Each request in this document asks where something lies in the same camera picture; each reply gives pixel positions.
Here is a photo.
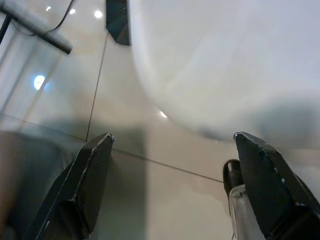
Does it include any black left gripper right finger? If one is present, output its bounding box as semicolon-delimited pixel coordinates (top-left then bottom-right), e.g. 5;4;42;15
232;132;320;240

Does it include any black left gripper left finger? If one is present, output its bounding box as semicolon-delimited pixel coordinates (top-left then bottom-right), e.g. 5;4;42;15
24;132;116;240

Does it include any black robot foot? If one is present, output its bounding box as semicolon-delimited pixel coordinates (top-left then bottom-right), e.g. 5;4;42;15
222;159;244;196

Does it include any white rounded plastic seat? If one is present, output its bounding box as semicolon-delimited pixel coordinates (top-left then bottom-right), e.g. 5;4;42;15
126;0;320;145

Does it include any dark angular furniture base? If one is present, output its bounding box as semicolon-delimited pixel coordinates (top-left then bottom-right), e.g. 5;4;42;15
104;0;131;47

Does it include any thin black cable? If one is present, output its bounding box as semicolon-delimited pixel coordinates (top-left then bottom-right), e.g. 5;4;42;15
46;0;75;34

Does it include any black metal frame leg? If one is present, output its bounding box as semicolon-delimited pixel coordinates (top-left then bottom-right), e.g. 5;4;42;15
0;14;13;45

